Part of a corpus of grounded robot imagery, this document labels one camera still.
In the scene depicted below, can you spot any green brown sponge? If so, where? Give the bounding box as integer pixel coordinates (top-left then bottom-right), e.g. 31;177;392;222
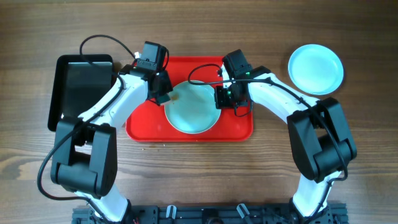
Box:
155;93;172;106

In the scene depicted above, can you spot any white plate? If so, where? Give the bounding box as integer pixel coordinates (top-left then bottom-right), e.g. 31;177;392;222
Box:
164;81;221;134
287;44;345;95

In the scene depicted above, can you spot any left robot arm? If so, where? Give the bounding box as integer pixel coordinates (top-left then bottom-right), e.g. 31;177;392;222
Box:
37;42;172;223

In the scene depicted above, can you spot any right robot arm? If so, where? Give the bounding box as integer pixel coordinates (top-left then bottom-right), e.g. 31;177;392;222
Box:
215;50;357;223

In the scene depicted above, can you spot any red plastic tray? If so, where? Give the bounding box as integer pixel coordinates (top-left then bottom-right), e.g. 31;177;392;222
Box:
126;56;254;142

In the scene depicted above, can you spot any black metal tray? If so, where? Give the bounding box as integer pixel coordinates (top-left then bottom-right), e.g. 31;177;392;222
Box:
47;54;114;132

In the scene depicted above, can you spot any left black cable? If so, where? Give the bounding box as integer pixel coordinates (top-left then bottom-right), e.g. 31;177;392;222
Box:
36;34;170;224

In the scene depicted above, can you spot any black cable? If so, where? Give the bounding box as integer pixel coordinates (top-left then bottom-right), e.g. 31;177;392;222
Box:
36;34;170;224
187;63;349;218

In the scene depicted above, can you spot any right black cable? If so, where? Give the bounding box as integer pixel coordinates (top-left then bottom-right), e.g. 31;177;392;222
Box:
187;63;349;218

